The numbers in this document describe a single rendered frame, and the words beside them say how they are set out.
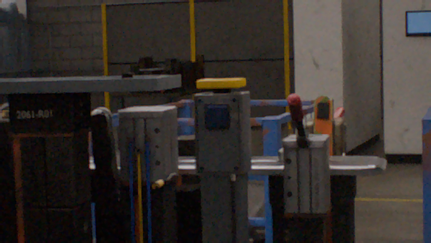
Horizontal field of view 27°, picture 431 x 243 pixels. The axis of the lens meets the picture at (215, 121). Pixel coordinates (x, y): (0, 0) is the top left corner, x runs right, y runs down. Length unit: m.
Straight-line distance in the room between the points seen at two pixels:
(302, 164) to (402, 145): 7.97
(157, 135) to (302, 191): 0.25
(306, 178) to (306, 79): 8.03
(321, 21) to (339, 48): 0.35
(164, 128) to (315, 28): 7.99
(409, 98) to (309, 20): 1.30
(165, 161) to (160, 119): 0.07
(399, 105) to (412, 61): 0.46
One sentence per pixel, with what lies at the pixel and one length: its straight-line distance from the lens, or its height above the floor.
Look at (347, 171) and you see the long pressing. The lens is 1.51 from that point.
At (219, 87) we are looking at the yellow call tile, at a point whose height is 1.15.
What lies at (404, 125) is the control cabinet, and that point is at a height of 0.39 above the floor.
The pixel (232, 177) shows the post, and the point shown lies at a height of 1.02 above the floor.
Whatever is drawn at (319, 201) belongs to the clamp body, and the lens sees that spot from 1.40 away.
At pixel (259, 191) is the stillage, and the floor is 0.52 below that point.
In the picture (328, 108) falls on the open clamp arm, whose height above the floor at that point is 1.08.
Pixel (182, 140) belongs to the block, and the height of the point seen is 1.03.
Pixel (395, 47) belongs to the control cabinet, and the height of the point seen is 1.19.
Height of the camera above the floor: 1.20
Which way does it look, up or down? 4 degrees down
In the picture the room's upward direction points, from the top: 2 degrees counter-clockwise
